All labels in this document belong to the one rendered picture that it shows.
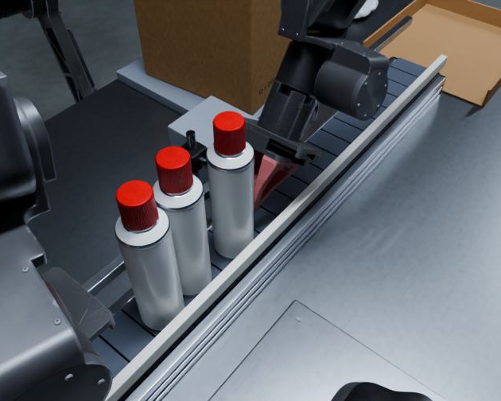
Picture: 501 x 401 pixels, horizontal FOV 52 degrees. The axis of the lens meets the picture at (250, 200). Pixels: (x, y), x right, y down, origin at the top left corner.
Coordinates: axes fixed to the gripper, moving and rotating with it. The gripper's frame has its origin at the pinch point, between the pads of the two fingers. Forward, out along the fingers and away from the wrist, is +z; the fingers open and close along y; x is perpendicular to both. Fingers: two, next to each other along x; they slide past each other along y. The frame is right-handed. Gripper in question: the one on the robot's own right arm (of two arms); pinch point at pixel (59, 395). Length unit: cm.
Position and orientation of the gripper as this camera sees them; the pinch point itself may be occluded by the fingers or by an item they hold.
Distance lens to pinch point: 45.4
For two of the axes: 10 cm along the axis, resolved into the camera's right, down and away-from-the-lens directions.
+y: 6.3, -5.7, 5.2
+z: -0.1, 6.7, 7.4
